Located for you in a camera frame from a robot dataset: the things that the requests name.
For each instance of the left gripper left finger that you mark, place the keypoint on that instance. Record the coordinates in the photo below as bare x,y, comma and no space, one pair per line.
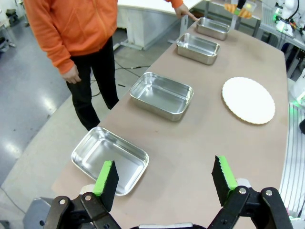
108,188

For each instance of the large white table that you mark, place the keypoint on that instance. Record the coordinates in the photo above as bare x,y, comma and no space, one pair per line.
147,23

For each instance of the orange zip hoodie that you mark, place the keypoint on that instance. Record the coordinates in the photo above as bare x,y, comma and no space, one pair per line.
71,26

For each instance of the white ribbed frame rail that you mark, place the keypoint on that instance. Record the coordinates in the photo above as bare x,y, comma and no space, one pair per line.
294,167

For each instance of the black trousers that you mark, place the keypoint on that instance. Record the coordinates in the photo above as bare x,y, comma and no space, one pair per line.
83,90

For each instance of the grey metal box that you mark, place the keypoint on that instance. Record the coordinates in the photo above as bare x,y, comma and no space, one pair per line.
35,212

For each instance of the person's left hand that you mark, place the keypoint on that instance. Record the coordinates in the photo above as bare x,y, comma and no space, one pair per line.
182,10

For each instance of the white scalloped round plate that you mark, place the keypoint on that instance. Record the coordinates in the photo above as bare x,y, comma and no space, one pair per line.
249,100

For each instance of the rectangular stainless steel container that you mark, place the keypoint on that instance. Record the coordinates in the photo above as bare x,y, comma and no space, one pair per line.
197,48
162,95
213,28

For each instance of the person's right hand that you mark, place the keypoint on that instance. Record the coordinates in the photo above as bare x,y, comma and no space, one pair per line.
71,75

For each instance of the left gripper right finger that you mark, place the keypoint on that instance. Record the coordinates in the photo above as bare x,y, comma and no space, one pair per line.
221,181

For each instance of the steel container, wide rolled rim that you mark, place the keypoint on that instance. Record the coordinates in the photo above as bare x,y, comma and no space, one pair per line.
107,152

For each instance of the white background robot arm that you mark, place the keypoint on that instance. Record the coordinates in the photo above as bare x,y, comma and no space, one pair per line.
284,14

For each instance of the black green finger of the right gripper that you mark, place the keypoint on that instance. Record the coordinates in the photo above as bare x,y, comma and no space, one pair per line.
241,4

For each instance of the golden brown croissant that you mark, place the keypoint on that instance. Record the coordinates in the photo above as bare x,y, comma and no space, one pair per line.
246,13

